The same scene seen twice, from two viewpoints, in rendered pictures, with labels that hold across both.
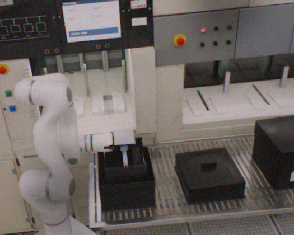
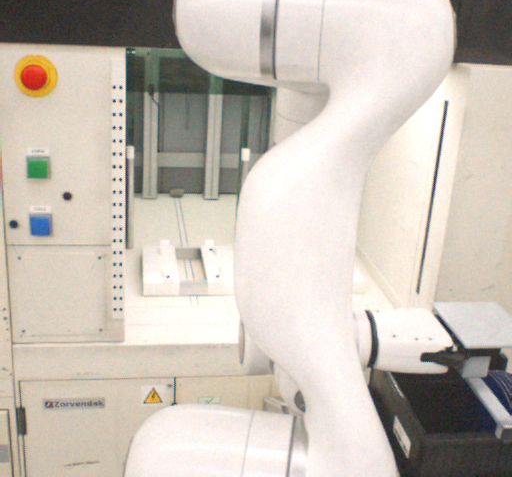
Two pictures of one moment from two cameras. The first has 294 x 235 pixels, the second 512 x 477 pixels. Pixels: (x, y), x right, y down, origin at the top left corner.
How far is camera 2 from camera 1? 1.03 m
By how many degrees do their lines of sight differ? 14
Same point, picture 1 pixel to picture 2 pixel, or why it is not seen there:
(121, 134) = (469, 316)
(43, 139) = (309, 236)
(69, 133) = not seen: hidden behind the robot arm
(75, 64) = (190, 175)
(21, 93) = not seen: outside the picture
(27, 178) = (182, 442)
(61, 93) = (438, 4)
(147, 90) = (488, 204)
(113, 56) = not seen: hidden behind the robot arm
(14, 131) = (30, 309)
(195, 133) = not seen: outside the picture
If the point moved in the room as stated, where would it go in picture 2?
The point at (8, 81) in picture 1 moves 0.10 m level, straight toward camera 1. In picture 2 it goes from (46, 126) to (57, 140)
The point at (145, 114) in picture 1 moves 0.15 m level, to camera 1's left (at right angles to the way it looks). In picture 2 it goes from (466, 285) to (389, 286)
